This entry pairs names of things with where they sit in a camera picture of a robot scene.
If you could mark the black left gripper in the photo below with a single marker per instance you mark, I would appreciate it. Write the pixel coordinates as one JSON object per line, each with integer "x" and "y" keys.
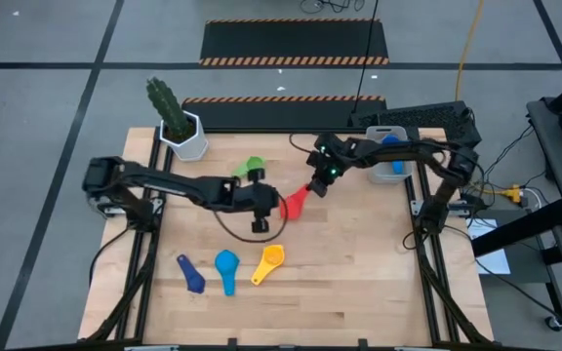
{"x": 259, "y": 200}

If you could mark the black aluminium frame rail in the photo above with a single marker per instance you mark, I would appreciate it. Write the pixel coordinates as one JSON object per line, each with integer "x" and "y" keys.
{"x": 140, "y": 302}
{"x": 431, "y": 292}

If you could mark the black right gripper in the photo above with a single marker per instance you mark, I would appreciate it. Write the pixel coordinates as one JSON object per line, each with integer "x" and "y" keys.
{"x": 332, "y": 158}

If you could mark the red measuring cup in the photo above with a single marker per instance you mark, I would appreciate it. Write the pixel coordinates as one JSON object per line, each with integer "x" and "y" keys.
{"x": 292, "y": 207}

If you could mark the black hazard-striped floor mat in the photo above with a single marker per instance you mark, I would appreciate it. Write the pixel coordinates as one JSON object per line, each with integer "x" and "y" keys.
{"x": 291, "y": 39}
{"x": 271, "y": 114}

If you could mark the black perforated computer case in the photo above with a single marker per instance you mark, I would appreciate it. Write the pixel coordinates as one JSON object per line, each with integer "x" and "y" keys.
{"x": 422, "y": 117}

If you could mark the navy blue measuring cup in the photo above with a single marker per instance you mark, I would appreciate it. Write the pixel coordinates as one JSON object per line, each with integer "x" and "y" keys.
{"x": 190, "y": 275}

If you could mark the grey plastic basket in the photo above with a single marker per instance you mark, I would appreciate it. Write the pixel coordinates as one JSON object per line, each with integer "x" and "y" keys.
{"x": 383, "y": 173}

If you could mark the white hexagonal plant pot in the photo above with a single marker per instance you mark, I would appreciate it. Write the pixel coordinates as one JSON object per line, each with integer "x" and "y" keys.
{"x": 190, "y": 148}

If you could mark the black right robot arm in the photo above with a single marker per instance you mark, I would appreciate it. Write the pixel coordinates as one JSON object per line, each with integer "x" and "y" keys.
{"x": 462, "y": 163}

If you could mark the black frame crossbar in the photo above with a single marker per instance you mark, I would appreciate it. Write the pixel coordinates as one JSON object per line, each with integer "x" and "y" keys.
{"x": 261, "y": 130}

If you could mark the cyan measuring cup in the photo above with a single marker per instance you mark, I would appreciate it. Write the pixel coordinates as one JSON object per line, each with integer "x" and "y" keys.
{"x": 226, "y": 265}

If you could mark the green measuring cup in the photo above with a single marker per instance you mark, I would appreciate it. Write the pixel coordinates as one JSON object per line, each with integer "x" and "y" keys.
{"x": 243, "y": 167}

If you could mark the white paper sheet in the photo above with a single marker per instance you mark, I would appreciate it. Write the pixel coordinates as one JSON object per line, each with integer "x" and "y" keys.
{"x": 493, "y": 263}

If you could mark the yellow measuring cup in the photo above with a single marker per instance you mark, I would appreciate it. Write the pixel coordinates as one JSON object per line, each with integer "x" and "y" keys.
{"x": 272, "y": 256}

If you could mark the large blue measuring cup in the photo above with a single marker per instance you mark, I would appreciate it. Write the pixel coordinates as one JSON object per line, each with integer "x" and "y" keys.
{"x": 398, "y": 167}

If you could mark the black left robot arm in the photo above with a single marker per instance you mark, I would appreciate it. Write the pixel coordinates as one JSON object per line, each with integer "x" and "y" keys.
{"x": 178, "y": 184}

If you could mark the green cactus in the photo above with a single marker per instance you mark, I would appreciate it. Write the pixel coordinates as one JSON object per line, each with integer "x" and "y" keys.
{"x": 169, "y": 107}

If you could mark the yellow power plug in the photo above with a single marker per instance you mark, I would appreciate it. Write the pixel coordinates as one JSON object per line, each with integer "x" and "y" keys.
{"x": 513, "y": 193}

